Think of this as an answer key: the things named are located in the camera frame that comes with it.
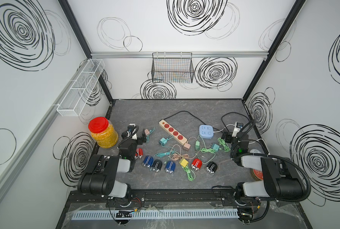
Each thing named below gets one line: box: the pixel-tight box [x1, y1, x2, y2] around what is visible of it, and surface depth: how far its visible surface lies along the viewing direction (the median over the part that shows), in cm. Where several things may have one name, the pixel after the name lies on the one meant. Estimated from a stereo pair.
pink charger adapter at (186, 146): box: [182, 142, 192, 152], surface depth 93 cm
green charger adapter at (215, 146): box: [211, 143, 220, 151], surface depth 93 cm
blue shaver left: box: [142, 155, 154, 168], surface depth 86 cm
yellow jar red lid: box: [87, 116, 119, 149], surface depth 86 cm
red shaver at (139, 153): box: [134, 147, 144, 159], surface depth 89 cm
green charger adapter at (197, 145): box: [194, 140, 201, 151], surface depth 92 cm
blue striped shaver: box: [164, 160, 177, 174], surface depth 84 cm
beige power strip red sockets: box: [158, 119, 188, 146], surface depth 99 cm
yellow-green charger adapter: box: [179, 157, 189, 168], surface depth 85 cm
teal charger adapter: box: [159, 136, 168, 146], surface depth 95 cm
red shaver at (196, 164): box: [191, 158, 203, 171], surface depth 85 cm
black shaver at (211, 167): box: [205, 161, 218, 176], surface depth 84 cm
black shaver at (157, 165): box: [150, 159, 163, 173], surface depth 84 cm
